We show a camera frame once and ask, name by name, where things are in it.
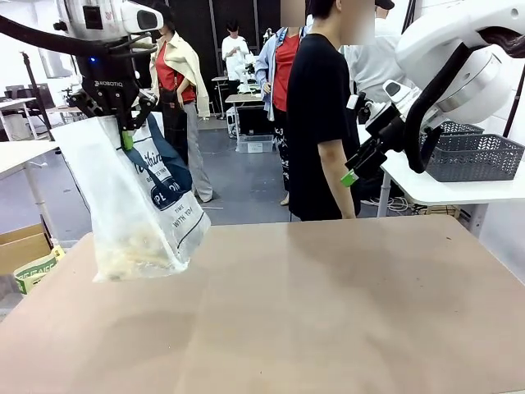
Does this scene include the small grey plastic basket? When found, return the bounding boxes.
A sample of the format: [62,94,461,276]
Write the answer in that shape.
[441,121,486,136]

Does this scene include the mannequin with beige jacket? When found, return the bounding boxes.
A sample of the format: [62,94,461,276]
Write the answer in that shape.
[139,0,215,204]

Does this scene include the beige food items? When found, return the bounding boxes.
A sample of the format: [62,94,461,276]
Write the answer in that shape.
[96,229,173,281]

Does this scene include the white cable bundle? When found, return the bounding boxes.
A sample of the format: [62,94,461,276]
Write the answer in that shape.
[387,195,411,213]

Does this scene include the person white shirt black cap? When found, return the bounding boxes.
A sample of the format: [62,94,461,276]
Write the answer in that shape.
[343,0,416,102]

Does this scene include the background desk with monitors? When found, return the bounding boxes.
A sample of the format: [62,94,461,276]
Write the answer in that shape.
[0,84,50,140]

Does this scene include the white table with post leg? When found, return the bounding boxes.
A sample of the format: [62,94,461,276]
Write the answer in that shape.
[0,140,61,247]

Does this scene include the mannequin with blue shirt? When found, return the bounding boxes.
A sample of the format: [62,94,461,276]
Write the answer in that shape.
[254,0,307,206]

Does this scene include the black tripod stand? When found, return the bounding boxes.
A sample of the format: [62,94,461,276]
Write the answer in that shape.
[19,51,54,140]

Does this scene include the green printed white carton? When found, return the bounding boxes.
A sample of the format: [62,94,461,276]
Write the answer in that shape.
[14,245,66,296]

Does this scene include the person in black T-shirt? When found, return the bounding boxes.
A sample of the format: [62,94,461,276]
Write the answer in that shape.
[285,0,362,222]

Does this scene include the brown cardboard box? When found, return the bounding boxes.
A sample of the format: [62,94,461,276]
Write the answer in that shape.
[0,223,54,276]

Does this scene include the large grey plastic basket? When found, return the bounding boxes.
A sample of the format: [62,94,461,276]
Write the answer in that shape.
[426,133,525,182]

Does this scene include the white shopping bag navy handles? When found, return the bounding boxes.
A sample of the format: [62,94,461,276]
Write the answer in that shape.
[51,110,212,284]

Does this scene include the background person white T-shirt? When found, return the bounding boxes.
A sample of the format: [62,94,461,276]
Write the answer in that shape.
[221,19,251,96]

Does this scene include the black slanted stand pole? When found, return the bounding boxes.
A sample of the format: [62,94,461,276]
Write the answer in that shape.
[503,76,525,139]

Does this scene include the black computer monitor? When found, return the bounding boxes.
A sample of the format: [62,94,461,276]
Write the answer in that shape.
[236,106,274,136]

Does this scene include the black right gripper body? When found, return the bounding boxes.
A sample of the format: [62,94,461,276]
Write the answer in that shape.
[345,137,389,181]

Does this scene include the clear plastic storage box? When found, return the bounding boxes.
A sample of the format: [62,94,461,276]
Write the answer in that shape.
[236,134,275,153]

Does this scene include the white computer tower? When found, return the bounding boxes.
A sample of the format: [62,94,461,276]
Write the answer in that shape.
[226,107,239,139]

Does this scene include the person's right forearm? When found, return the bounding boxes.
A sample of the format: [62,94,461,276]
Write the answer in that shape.
[318,141,354,210]

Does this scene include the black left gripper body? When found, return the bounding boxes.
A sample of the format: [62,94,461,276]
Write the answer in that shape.
[77,55,141,118]

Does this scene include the white side table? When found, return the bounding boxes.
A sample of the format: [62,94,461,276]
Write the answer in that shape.
[356,122,525,218]

